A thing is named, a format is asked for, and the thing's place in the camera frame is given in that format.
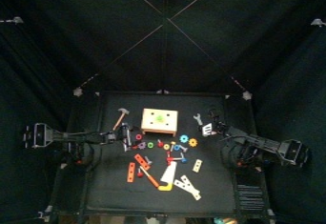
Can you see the grey frame corner bracket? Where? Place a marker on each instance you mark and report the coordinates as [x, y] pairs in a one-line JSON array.
[[14, 20], [247, 95], [318, 22], [77, 91], [45, 213]]

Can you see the black ribbed block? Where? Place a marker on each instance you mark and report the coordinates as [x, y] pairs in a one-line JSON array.
[[249, 197]]

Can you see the teal and orange object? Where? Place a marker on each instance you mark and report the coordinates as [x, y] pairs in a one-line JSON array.
[[224, 220]]

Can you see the cream holed wooden strip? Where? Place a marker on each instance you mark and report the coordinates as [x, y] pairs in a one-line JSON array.
[[185, 188], [189, 184]]

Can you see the blue toy bolt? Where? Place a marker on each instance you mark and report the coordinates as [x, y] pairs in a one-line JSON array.
[[177, 147]]

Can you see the green toy gear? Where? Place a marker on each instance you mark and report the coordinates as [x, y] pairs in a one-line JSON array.
[[149, 145]]

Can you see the yellow toy nut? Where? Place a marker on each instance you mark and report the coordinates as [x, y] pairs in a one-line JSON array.
[[165, 146]]

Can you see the grey toy wrench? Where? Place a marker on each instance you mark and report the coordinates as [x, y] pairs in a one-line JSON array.
[[197, 119]]

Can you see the short red toy bolt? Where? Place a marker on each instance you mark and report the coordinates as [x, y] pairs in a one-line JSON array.
[[160, 144]]

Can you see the short yellow holed strip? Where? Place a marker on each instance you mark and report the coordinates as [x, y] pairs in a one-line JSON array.
[[196, 166]]

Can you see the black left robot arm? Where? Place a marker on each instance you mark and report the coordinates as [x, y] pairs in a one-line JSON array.
[[54, 135]]

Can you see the orange toy screwdriver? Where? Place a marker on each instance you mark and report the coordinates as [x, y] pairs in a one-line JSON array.
[[148, 177]]

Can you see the purple toy gear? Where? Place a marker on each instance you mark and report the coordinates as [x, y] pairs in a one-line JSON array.
[[141, 145]]

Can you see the narrow orange holed strip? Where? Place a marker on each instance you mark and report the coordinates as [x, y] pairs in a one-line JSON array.
[[131, 172]]

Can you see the grey frame middle bracket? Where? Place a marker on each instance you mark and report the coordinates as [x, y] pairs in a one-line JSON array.
[[161, 91]]

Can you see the red toy gear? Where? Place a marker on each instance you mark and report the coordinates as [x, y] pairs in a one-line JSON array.
[[139, 137]]

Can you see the wide orange holed strip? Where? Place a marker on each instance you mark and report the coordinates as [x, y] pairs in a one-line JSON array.
[[141, 161]]

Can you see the orange toy gear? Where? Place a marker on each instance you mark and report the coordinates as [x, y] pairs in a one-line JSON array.
[[192, 142]]

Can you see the small red toy bolt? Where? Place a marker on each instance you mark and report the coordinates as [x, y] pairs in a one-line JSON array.
[[139, 173]]

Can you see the wooden toy tool box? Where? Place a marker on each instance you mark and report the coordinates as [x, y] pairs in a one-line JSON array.
[[159, 121]]

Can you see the long red toy bolt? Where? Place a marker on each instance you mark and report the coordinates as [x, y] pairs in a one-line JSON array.
[[171, 159]]

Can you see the blue toy gear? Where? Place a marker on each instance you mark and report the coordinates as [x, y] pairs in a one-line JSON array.
[[183, 138]]

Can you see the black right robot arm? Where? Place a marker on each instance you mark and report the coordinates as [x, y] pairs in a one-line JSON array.
[[267, 145]]

